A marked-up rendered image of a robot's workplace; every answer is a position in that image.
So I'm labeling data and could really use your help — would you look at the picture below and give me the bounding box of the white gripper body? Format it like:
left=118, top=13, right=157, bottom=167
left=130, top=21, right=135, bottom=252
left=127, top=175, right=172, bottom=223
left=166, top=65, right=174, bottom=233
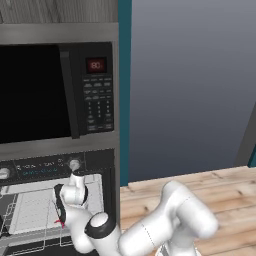
left=69, top=170, right=87, bottom=188

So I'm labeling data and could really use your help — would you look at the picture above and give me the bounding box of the silver oven knob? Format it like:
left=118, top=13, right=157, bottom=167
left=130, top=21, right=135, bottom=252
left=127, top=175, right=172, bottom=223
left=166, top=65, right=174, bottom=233
left=0, top=167, right=11, bottom=181
left=67, top=158, right=82, bottom=171

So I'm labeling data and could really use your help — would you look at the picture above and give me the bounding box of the black built-in oven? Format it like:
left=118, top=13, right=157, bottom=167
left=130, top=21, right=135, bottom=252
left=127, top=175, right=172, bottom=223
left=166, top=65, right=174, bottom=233
left=0, top=148, right=121, bottom=256

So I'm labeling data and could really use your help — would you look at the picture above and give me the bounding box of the black oven door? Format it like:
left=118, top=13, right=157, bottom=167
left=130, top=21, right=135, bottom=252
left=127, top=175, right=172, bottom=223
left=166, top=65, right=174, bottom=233
left=0, top=233, right=101, bottom=256

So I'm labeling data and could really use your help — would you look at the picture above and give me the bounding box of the stainless steel microwave oven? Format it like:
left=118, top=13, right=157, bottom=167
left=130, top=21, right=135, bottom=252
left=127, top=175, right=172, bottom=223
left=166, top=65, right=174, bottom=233
left=0, top=22, right=120, bottom=162

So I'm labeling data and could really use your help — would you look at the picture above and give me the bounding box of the black microwave door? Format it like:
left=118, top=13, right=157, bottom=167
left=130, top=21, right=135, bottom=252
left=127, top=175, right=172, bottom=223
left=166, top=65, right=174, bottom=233
left=0, top=42, right=81, bottom=145

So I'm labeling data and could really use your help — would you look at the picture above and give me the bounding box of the teal cabinet side panel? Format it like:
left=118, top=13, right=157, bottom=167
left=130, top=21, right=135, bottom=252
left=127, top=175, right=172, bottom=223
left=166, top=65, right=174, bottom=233
left=117, top=0, right=133, bottom=188

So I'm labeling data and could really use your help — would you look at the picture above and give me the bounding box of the wooden cupboard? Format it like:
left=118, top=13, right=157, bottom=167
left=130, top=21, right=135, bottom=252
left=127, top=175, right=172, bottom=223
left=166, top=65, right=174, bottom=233
left=0, top=0, right=120, bottom=25

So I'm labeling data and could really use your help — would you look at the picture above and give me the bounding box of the teal cabinet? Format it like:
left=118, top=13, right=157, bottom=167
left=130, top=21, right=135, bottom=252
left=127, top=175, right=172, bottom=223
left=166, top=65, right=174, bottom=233
left=247, top=143, right=256, bottom=169

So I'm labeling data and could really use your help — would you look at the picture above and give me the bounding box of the wire oven rack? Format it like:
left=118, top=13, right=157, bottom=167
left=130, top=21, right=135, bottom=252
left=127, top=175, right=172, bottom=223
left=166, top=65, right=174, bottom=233
left=0, top=173, right=106, bottom=249

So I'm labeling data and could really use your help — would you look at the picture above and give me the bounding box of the black microwave door handle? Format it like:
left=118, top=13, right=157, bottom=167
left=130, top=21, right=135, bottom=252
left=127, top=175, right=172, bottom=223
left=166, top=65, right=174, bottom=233
left=59, top=50, right=81, bottom=140

